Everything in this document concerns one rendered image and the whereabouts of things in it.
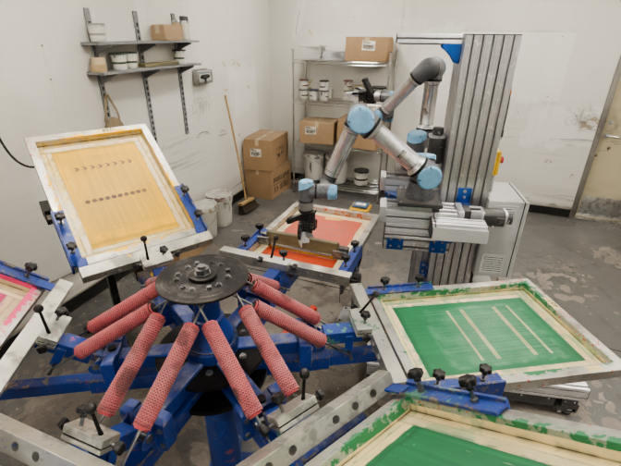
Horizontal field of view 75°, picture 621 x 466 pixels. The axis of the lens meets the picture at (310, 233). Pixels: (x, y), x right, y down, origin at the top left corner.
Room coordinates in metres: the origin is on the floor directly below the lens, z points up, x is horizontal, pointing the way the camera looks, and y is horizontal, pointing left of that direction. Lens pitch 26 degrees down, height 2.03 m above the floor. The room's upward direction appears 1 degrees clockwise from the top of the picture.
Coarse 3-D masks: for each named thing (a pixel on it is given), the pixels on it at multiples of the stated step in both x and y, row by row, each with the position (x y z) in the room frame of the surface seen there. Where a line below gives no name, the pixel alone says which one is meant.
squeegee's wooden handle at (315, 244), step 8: (272, 232) 1.97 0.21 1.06; (280, 232) 1.96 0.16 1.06; (272, 240) 1.97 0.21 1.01; (280, 240) 1.95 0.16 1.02; (288, 240) 1.93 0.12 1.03; (296, 240) 1.92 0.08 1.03; (312, 240) 1.88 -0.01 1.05; (320, 240) 1.87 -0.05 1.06; (328, 240) 1.87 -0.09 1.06; (304, 248) 1.90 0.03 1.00; (312, 248) 1.88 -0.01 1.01; (320, 248) 1.87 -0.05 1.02; (328, 248) 1.85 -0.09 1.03; (336, 248) 1.83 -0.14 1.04
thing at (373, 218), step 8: (288, 208) 2.46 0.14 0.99; (296, 208) 2.49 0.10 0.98; (320, 208) 2.48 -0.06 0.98; (328, 208) 2.47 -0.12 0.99; (336, 208) 2.47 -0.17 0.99; (280, 216) 2.32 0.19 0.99; (288, 216) 2.38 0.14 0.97; (352, 216) 2.40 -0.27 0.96; (360, 216) 2.38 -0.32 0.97; (368, 216) 2.36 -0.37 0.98; (376, 216) 2.34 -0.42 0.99; (272, 224) 2.21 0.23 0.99; (280, 224) 2.26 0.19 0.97; (368, 224) 2.23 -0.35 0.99; (376, 224) 2.29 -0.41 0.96; (368, 232) 2.11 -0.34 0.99; (360, 240) 2.01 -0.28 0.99; (256, 248) 1.97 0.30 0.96
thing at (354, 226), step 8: (336, 224) 2.30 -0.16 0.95; (344, 224) 2.30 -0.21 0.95; (352, 224) 2.30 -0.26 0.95; (360, 224) 2.30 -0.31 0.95; (352, 232) 2.18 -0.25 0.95; (344, 240) 2.07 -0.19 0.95; (304, 256) 1.89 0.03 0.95; (312, 256) 1.89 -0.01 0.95; (320, 256) 1.89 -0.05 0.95; (320, 264) 1.80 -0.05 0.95; (328, 264) 1.80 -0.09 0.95
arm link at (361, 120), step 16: (352, 112) 1.84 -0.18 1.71; (368, 112) 1.83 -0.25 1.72; (352, 128) 1.83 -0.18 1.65; (368, 128) 1.82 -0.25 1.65; (384, 128) 1.87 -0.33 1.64; (384, 144) 1.85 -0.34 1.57; (400, 144) 1.85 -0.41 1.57; (400, 160) 1.84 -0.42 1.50; (416, 160) 1.84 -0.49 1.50; (416, 176) 1.83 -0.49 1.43; (432, 176) 1.80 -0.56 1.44
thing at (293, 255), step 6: (318, 216) 2.41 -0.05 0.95; (324, 216) 2.41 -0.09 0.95; (294, 222) 2.32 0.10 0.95; (324, 222) 2.32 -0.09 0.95; (288, 228) 2.23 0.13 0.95; (294, 228) 2.23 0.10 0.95; (264, 252) 1.92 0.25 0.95; (270, 252) 1.92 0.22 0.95; (276, 252) 1.92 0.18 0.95; (288, 252) 1.93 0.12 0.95; (294, 252) 1.93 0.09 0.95; (300, 252) 1.93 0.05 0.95; (288, 258) 1.87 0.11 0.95; (294, 258) 1.87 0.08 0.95
